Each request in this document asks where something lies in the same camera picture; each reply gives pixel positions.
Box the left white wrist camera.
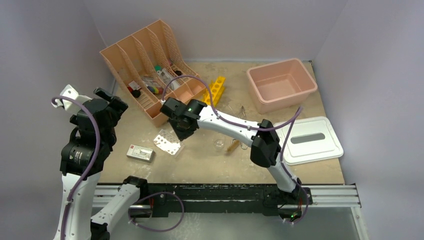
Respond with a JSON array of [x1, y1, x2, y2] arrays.
[[51, 84, 92, 115]]

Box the white slide box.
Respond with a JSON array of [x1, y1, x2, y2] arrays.
[[126, 144, 155, 163]]

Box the black rubber stopper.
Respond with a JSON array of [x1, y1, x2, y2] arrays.
[[131, 90, 141, 99]]

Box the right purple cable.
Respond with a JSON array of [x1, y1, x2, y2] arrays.
[[160, 74, 310, 226]]

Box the clear well plate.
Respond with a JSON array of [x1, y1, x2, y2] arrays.
[[153, 129, 185, 157]]

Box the yellow test tube rack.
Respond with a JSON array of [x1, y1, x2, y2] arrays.
[[201, 76, 226, 107]]

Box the peach plastic file organizer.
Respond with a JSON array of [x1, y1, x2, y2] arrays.
[[100, 20, 206, 127]]

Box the metal crucible tongs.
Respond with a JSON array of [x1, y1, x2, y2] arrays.
[[239, 105, 248, 150]]

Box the white plastic bin lid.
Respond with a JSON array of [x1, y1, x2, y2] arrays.
[[276, 116, 344, 165]]

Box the pink plastic bin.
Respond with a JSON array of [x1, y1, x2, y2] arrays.
[[246, 58, 318, 114]]

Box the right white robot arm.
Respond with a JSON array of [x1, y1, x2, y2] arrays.
[[160, 97, 301, 204]]

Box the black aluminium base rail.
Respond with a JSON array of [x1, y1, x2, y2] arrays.
[[92, 182, 362, 220]]

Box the wooden bristle brush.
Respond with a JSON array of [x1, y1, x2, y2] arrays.
[[225, 139, 240, 155]]

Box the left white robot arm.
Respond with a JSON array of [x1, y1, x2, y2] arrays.
[[52, 85, 149, 240]]

